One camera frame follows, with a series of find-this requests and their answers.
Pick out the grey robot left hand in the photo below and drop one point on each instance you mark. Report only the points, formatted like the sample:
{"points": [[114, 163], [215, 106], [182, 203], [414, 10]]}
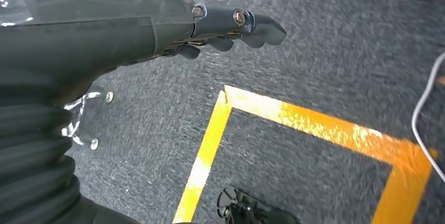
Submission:
{"points": [[87, 34]]}

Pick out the black wheeled base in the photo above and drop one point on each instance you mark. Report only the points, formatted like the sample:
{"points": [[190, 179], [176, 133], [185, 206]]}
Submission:
{"points": [[250, 210]]}

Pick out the yellow floor tape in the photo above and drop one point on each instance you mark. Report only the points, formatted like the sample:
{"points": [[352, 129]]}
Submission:
{"points": [[313, 121]]}

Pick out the clear plastic bracket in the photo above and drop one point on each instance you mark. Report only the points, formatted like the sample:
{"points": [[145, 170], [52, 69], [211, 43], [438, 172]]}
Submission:
{"points": [[78, 111]]}

